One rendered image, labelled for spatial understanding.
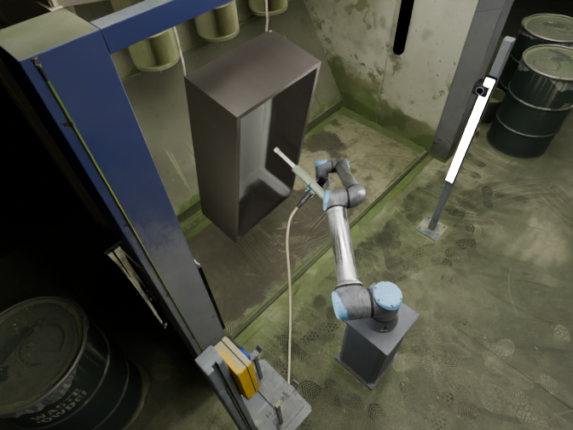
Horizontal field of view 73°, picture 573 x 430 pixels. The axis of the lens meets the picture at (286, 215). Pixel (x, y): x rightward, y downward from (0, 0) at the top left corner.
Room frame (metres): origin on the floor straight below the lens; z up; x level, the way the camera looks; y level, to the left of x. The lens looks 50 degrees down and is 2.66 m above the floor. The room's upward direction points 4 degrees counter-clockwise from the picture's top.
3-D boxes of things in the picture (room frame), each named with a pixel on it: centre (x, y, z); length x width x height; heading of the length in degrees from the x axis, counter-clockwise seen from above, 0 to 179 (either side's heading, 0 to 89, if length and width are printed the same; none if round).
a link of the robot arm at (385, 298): (0.90, -0.47, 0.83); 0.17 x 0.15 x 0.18; 92
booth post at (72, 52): (0.87, 0.51, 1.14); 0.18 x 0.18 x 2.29; 43
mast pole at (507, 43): (1.95, -1.23, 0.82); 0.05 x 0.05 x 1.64; 43
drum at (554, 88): (2.97, -2.38, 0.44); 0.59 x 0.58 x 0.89; 148
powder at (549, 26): (3.56, -2.64, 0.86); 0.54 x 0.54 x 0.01
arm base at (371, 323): (0.90, -0.48, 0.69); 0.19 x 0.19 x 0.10
